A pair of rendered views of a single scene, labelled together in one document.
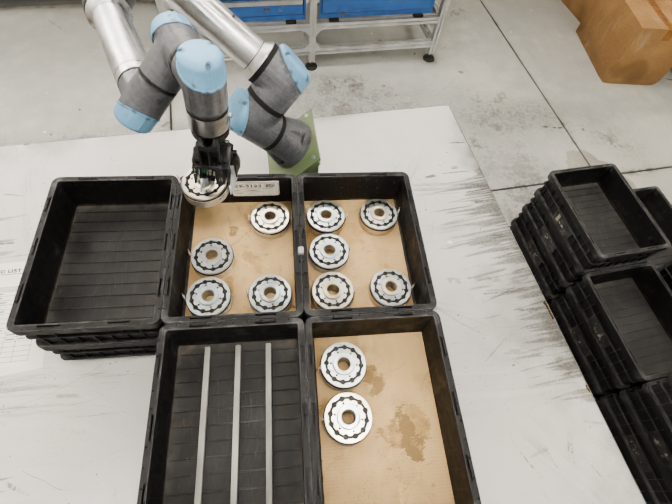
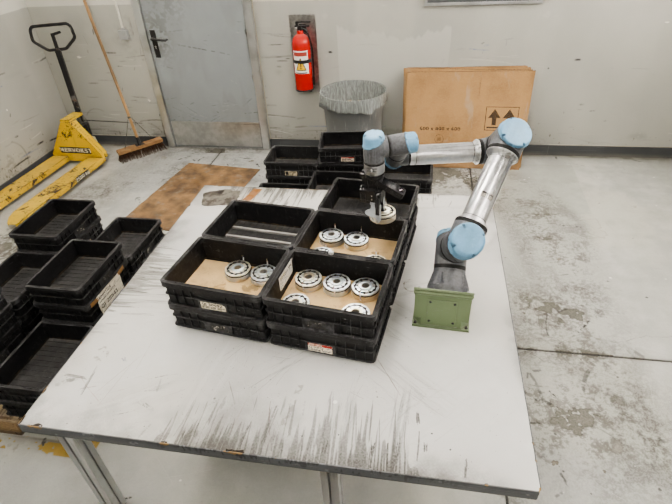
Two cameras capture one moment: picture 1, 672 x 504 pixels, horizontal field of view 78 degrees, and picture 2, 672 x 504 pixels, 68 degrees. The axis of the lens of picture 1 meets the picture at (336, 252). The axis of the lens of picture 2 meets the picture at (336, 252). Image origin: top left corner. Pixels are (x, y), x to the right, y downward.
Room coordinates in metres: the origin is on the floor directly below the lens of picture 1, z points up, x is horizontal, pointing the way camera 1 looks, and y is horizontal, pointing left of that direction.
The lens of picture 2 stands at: (1.28, -1.19, 2.03)
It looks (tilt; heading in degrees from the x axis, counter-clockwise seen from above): 36 degrees down; 121
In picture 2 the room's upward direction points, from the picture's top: 3 degrees counter-clockwise
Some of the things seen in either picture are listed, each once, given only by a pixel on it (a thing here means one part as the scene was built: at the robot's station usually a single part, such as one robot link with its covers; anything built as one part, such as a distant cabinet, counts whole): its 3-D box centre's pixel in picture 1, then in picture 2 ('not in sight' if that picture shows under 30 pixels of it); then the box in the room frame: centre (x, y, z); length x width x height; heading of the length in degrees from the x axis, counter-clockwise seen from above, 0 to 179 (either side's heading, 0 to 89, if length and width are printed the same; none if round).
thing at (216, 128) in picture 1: (210, 117); (374, 167); (0.57, 0.27, 1.22); 0.08 x 0.08 x 0.05
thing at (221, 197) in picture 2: not in sight; (219, 196); (-0.50, 0.53, 0.71); 0.22 x 0.19 x 0.01; 20
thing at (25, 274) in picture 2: not in sight; (27, 299); (-1.27, -0.29, 0.31); 0.40 x 0.30 x 0.34; 110
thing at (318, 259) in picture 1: (329, 250); (336, 282); (0.53, 0.02, 0.86); 0.10 x 0.10 x 0.01
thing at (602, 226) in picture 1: (573, 238); not in sight; (1.06, -0.98, 0.37); 0.40 x 0.30 x 0.45; 20
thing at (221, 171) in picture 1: (212, 150); (373, 186); (0.56, 0.28, 1.14); 0.09 x 0.08 x 0.12; 10
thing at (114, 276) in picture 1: (112, 257); (369, 208); (0.42, 0.53, 0.87); 0.40 x 0.30 x 0.11; 13
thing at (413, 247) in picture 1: (358, 248); (330, 293); (0.55, -0.06, 0.87); 0.40 x 0.30 x 0.11; 13
